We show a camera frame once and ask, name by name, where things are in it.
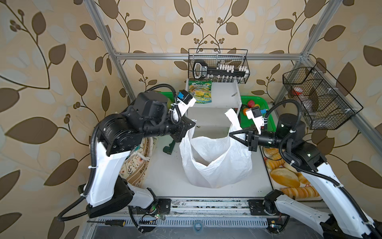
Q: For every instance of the cream floral tote bag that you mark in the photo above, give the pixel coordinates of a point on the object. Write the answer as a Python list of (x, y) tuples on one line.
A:
[(135, 166)]

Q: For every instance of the left green plastic basket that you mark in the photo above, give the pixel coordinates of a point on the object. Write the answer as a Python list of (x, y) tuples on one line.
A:
[(170, 96)]

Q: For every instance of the back black wire basket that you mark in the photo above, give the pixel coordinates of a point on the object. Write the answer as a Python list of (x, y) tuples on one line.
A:
[(212, 56)]

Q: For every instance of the yellow green snack bag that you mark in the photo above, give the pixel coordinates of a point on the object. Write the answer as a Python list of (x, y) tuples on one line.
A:
[(201, 91)]

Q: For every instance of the plastic bottle red cap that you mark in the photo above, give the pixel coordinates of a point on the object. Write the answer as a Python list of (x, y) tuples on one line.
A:
[(304, 100)]

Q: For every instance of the white two-tier shelf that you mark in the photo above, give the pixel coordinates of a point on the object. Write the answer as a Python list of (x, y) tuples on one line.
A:
[(224, 96)]

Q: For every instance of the black bread tray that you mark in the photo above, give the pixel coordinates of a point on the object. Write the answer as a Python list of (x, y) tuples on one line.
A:
[(286, 178)]

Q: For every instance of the black wire basket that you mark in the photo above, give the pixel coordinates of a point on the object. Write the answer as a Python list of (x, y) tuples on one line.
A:
[(333, 103), (212, 56)]

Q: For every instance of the white plastic grocery bag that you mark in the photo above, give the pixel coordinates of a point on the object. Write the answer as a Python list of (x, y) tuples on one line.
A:
[(214, 163)]

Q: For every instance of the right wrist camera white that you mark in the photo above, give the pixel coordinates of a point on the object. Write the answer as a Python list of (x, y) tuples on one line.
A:
[(256, 115)]

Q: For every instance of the right black wire basket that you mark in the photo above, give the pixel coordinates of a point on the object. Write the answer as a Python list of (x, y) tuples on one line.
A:
[(333, 103)]

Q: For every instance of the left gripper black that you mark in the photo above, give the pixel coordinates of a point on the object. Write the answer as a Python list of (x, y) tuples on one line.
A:
[(182, 126)]

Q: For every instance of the yellow black screwdriver left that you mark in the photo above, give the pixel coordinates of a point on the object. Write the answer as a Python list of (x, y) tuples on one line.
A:
[(113, 223)]

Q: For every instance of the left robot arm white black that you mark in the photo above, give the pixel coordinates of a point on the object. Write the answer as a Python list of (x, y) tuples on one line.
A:
[(114, 140)]

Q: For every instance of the green plastic basket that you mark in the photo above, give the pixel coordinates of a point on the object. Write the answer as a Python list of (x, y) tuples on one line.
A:
[(170, 96), (247, 103)]

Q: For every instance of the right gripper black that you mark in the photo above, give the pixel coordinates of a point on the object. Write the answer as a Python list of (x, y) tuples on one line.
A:
[(251, 144)]

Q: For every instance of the right green plastic basket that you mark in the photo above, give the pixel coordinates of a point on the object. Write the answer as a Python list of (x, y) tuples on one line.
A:
[(247, 103)]

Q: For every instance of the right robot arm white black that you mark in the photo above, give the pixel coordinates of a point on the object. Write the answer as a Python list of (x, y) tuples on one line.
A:
[(346, 219)]

